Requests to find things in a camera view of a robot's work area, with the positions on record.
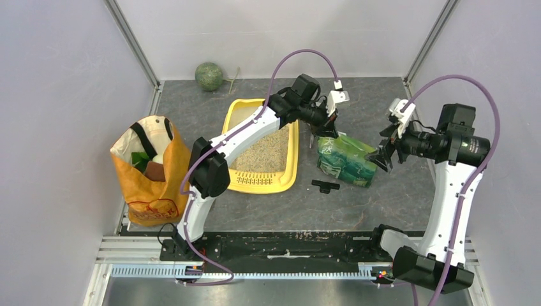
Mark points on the green litter bag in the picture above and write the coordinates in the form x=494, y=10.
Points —
x=344, y=158

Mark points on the black bag clip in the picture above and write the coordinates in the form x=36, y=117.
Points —
x=325, y=187

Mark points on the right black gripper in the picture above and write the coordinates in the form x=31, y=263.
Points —
x=382, y=158

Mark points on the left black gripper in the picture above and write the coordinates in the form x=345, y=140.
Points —
x=326, y=127

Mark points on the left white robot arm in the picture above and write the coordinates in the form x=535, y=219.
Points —
x=208, y=175

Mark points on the orange shopping bag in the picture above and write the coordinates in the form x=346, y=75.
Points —
x=151, y=160

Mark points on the yellow litter box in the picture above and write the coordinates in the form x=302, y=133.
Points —
x=260, y=158

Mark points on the green round ball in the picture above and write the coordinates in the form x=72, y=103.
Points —
x=209, y=76

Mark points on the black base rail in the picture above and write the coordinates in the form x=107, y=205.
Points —
x=291, y=252

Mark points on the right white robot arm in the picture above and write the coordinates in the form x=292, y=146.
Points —
x=457, y=154

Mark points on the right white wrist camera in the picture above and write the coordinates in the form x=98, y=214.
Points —
x=401, y=114

